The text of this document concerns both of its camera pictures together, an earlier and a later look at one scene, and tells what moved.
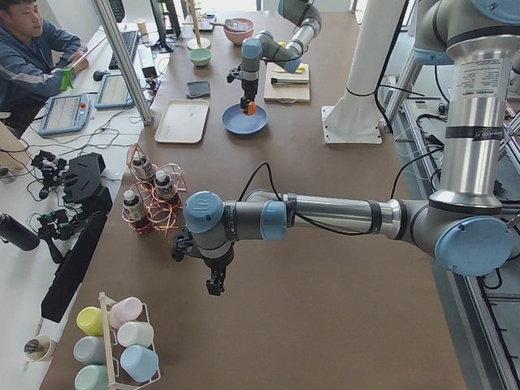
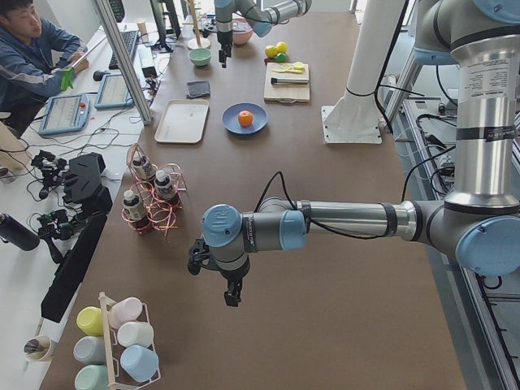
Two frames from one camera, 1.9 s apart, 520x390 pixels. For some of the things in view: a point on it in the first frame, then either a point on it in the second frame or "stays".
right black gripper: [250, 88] -> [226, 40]
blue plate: [235, 120] stays
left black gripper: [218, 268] -> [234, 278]
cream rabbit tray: [183, 121] stays
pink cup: [125, 310] stays
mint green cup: [92, 377] stays
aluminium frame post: [125, 59] stays
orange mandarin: [251, 108] -> [245, 118]
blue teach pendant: [65, 114] stays
